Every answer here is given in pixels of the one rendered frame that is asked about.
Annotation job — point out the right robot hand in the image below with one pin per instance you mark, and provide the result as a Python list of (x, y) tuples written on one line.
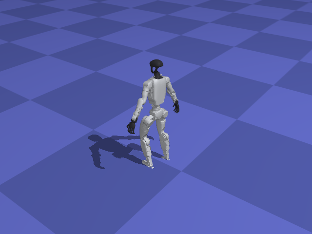
[(176, 106)]

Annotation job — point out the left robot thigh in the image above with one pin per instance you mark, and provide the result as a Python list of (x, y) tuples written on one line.
[(145, 124)]

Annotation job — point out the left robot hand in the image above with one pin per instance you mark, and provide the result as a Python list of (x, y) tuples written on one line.
[(131, 126)]

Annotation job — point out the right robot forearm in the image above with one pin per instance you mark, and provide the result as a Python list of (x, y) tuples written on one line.
[(173, 96)]

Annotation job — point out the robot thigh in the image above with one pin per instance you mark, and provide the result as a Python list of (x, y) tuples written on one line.
[(145, 124), (160, 124)]

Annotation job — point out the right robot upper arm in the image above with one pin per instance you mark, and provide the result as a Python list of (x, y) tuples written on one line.
[(169, 86)]

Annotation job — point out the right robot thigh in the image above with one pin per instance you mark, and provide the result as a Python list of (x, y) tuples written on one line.
[(160, 124)]

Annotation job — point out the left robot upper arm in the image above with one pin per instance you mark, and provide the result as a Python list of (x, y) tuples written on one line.
[(146, 87)]

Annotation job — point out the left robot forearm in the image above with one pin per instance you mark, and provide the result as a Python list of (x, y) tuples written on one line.
[(138, 109)]

